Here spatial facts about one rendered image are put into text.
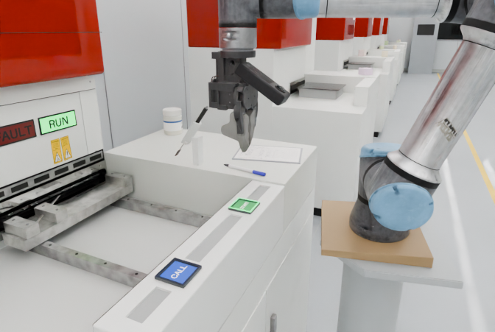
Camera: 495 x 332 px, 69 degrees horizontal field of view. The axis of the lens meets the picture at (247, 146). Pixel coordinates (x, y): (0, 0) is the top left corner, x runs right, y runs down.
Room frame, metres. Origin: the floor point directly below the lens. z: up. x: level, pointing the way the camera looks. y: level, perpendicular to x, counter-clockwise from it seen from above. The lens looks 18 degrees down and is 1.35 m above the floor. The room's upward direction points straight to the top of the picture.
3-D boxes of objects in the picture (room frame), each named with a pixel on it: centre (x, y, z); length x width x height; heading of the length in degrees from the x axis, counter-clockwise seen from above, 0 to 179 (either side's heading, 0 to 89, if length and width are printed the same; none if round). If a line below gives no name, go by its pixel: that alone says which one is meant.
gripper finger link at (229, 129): (0.73, 0.03, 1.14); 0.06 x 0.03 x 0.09; 66
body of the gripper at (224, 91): (0.75, 0.03, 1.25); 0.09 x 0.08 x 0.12; 66
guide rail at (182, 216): (0.95, 0.25, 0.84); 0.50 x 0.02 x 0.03; 66
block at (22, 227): (0.76, 0.54, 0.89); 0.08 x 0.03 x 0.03; 66
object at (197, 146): (1.01, 0.16, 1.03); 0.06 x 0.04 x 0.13; 66
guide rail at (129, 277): (0.70, 0.36, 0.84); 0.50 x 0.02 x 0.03; 66
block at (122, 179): (1.06, 0.41, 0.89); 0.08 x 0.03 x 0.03; 66
